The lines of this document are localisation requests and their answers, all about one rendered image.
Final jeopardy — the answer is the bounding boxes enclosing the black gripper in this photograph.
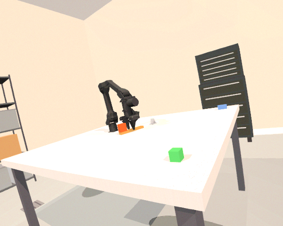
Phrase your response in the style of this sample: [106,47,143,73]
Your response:
[119,107,140,130]

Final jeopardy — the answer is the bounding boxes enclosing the green cube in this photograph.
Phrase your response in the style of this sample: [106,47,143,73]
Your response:
[168,147,184,162]

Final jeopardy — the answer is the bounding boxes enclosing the orange rectangular bar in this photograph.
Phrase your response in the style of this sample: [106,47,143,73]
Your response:
[117,123,144,135]

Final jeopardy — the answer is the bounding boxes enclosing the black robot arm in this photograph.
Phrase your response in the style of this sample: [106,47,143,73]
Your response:
[98,80,139,133]

